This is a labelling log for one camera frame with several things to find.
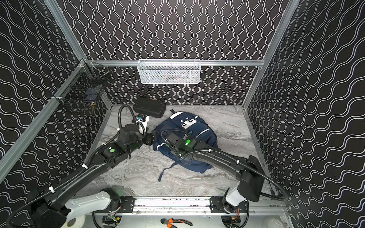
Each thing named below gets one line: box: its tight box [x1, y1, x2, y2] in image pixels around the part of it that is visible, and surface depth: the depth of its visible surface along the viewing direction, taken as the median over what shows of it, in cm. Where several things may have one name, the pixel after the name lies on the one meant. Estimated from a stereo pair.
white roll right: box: [267, 218, 285, 228], surface depth 70 cm
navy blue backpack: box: [152, 109, 219, 182], surface depth 87 cm
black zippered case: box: [133, 97, 166, 118], surface depth 116 cm
